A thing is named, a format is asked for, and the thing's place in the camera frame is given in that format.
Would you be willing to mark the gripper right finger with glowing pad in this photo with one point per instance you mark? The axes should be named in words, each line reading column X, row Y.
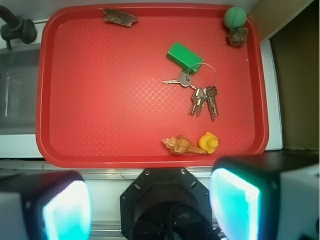
column 267, row 196

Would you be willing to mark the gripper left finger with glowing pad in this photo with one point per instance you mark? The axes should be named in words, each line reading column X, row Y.
column 45, row 206

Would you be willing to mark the green rectangular block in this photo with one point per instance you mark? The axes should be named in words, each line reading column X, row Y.
column 184, row 57

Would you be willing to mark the yellow rubber duck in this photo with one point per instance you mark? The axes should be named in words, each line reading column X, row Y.
column 208, row 142

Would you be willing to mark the orange spiral seashell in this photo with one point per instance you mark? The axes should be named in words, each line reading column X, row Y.
column 179, row 145

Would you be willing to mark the red plastic tray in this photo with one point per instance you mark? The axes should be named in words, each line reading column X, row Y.
column 101, row 101

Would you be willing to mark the grey sink basin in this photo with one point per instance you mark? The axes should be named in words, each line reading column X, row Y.
column 18, row 90

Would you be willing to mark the brown rough rock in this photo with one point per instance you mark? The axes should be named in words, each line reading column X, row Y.
column 237, row 36

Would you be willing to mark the green dimpled ball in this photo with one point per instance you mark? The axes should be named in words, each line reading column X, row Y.
column 234, row 17

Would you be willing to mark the grey sink faucet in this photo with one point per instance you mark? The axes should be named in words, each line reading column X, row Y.
column 16, row 28

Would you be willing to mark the brown bark piece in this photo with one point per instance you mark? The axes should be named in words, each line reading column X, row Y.
column 119, row 17

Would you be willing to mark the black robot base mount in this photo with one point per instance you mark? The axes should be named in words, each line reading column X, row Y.
column 166, row 204

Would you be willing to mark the silver keys on ring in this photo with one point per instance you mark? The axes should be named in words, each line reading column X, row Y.
column 200, row 95

